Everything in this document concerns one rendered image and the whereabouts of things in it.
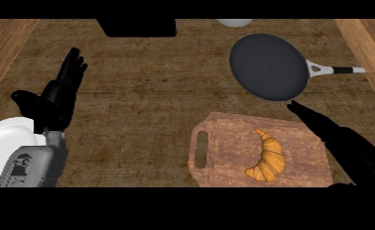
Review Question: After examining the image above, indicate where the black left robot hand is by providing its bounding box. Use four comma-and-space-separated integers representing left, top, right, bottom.
11, 47, 91, 134

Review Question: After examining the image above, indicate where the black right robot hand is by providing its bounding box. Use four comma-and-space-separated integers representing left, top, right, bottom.
285, 99, 375, 188

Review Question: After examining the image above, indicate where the golden croissant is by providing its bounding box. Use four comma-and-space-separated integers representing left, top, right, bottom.
244, 128, 287, 183

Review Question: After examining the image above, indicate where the wooden cutting board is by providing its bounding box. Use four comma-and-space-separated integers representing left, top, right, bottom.
188, 110, 334, 188

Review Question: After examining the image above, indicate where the dark grey frying pan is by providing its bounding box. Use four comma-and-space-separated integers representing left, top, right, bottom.
229, 33, 368, 102

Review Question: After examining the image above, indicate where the black box appliance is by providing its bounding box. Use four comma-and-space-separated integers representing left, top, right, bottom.
95, 18, 179, 39

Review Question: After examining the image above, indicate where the white round bowl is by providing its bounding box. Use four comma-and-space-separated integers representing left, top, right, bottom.
216, 18, 256, 29

